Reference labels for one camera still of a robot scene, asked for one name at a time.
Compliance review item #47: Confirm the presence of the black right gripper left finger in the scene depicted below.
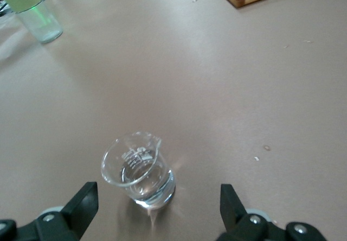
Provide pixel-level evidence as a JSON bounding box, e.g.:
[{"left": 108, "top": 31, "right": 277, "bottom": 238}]
[{"left": 0, "top": 181, "right": 99, "bottom": 241}]

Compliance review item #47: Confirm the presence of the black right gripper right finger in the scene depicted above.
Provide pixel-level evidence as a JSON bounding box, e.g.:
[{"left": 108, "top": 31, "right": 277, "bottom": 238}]
[{"left": 216, "top": 183, "right": 327, "bottom": 241}]

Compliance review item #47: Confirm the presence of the clear glass measuring cup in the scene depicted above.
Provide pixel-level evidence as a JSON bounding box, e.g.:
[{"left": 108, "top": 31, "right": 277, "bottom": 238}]
[{"left": 100, "top": 131, "right": 177, "bottom": 210}]

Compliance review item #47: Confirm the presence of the brown table cover sheet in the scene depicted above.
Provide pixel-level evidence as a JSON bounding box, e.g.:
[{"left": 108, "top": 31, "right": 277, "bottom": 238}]
[{"left": 0, "top": 0, "right": 347, "bottom": 241}]

